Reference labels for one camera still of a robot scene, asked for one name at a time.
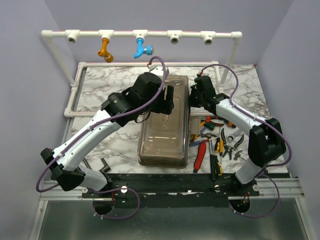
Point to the black long screwdriver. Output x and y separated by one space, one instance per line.
212 161

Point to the silver combination wrench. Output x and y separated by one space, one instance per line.
231 137

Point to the black metal base rail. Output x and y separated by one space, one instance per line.
169 191

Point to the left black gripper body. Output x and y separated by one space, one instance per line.
159 105

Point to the black pruning shears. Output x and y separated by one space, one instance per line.
238 143

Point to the yellow black screwdriver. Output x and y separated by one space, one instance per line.
218 166

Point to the red utility knife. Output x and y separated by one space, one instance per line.
200 156

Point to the blue plastic faucet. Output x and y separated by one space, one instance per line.
143 50

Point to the orange handled pliers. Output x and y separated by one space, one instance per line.
218 121

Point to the brown translucent tool box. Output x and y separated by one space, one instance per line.
164 138

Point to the yellow short screwdriver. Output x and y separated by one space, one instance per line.
219 145

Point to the black needle nose pliers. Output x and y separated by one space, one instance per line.
226 148

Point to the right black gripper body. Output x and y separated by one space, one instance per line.
195 99

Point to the orange plastic faucet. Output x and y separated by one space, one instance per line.
107 56

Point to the claw hammer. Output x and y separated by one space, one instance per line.
211 137

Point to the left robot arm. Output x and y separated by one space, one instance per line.
147 95

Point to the white PVC pipe frame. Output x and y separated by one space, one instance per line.
72 35

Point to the green handled screwdriver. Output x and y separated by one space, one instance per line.
207 125

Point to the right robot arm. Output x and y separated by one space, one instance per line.
264 143

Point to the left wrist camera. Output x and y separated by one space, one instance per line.
158 70

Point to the black L bracket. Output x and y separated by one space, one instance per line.
106 168

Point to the blue handled screwdriver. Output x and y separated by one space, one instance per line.
197 143

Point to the small black hammer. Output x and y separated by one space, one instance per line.
238 155

